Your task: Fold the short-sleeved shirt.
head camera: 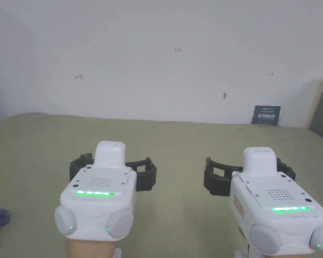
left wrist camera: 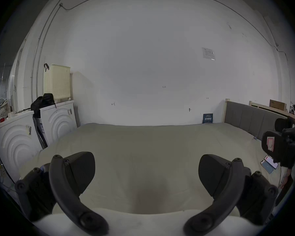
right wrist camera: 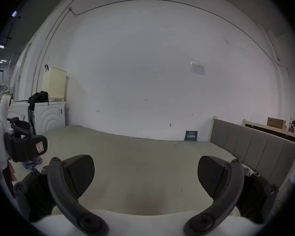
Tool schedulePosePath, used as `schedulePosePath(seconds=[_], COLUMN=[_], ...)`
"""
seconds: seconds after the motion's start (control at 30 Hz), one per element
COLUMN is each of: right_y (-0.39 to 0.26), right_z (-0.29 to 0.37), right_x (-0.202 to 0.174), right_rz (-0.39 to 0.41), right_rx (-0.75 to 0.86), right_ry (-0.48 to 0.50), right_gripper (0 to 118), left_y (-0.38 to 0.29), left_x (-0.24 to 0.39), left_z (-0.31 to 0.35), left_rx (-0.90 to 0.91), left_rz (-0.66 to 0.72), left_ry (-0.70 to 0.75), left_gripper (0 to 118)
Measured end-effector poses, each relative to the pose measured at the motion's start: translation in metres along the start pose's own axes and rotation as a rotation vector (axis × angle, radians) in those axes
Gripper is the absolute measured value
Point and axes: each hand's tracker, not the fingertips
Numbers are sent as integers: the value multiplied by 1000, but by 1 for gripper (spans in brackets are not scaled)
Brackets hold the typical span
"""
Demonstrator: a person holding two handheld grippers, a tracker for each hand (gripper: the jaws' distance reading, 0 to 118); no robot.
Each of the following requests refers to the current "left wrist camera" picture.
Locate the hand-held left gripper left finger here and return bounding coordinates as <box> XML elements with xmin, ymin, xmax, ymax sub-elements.
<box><xmin>15</xmin><ymin>151</ymin><xmax>110</xmax><ymax>236</ymax></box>

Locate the brown carton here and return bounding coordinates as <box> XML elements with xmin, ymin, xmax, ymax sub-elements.
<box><xmin>269</xmin><ymin>99</ymin><xmax>287</xmax><ymax>111</ymax></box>

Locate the grey padded headboard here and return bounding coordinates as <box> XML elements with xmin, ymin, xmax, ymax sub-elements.
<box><xmin>223</xmin><ymin>101</ymin><xmax>295</xmax><ymax>142</ymax></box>

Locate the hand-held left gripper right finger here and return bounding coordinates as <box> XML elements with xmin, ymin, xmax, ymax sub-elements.
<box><xmin>183</xmin><ymin>154</ymin><xmax>279</xmax><ymax>236</ymax></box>

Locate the white washing machine with basket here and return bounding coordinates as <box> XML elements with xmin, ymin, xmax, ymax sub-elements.
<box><xmin>30</xmin><ymin>64</ymin><xmax>78</xmax><ymax>147</ymax></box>

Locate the white washing machine with clutter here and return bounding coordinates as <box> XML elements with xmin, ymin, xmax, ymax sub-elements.
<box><xmin>0</xmin><ymin>97</ymin><xmax>44</xmax><ymax>184</ymax></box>

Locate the phone with red white case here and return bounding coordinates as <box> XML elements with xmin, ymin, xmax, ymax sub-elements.
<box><xmin>264</xmin><ymin>155</ymin><xmax>279</xmax><ymax>169</ymax></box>

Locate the phone with blue case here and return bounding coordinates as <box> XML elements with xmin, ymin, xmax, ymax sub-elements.
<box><xmin>260</xmin><ymin>160</ymin><xmax>274</xmax><ymax>174</ymax></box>

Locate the bed with beige sheet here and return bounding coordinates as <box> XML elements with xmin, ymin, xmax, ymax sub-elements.
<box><xmin>19</xmin><ymin>122</ymin><xmax>293</xmax><ymax>216</ymax></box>

